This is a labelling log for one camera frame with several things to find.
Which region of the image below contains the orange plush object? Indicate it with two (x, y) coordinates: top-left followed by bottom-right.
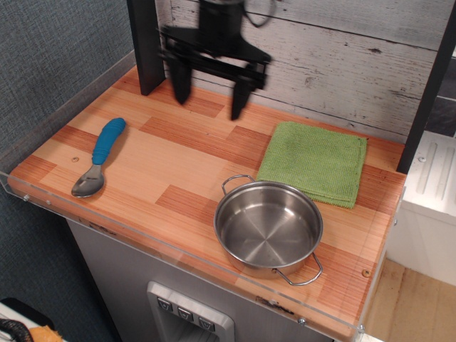
(29, 326), (63, 342)

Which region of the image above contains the green towel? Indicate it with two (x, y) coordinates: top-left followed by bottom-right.
(256, 122), (367, 209)

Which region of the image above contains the dark left frame post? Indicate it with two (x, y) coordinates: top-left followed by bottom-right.
(127, 0), (166, 95)

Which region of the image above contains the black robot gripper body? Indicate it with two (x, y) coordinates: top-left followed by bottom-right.
(160, 1), (271, 89)

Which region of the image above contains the white toy sink counter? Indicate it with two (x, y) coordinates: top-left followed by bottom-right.
(386, 132), (455, 285)

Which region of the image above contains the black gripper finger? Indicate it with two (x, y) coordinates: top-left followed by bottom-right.
(231, 80), (253, 120)
(167, 59), (192, 105)

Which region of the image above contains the grey toy fridge cabinet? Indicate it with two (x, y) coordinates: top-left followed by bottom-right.
(69, 221), (330, 341)

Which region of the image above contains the silver dispenser button panel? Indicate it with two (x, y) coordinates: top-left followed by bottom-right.
(147, 281), (236, 341)

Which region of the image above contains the blue handled metal spoon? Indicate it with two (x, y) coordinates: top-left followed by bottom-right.
(71, 118), (126, 198)

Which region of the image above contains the dark frame post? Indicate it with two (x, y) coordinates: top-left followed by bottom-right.
(127, 0), (166, 95)
(396, 1), (455, 174)

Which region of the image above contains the stainless steel pot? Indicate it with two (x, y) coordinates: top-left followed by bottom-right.
(213, 177), (323, 286)

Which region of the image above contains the dark right frame post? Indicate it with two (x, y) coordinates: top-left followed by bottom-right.
(396, 1), (455, 174)

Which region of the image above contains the clear acrylic table guard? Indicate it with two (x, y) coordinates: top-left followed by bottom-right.
(7, 70), (405, 341)

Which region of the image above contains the black braided cable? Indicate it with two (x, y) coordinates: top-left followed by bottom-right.
(0, 318), (33, 342)

